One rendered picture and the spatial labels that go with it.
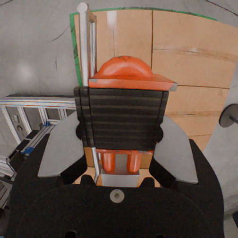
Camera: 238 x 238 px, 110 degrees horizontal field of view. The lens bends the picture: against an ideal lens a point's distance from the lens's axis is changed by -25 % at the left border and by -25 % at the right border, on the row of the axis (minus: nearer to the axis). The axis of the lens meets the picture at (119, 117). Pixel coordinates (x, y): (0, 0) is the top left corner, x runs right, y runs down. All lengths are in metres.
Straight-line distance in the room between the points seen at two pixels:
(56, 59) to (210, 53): 1.33
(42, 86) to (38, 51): 0.40
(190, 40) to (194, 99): 0.36
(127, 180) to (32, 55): 1.51
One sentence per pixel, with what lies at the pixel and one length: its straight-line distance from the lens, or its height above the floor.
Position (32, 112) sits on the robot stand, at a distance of 1.51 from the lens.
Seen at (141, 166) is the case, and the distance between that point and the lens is 0.45.
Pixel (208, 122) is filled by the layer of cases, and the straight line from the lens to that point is 1.02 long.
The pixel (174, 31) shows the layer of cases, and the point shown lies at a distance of 0.71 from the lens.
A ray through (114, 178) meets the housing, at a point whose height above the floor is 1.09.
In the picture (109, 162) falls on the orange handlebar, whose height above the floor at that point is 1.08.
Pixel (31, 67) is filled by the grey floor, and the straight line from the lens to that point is 1.58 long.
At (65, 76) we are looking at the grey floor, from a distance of 1.35.
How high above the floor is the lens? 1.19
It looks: 60 degrees down
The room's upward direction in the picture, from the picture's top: 177 degrees counter-clockwise
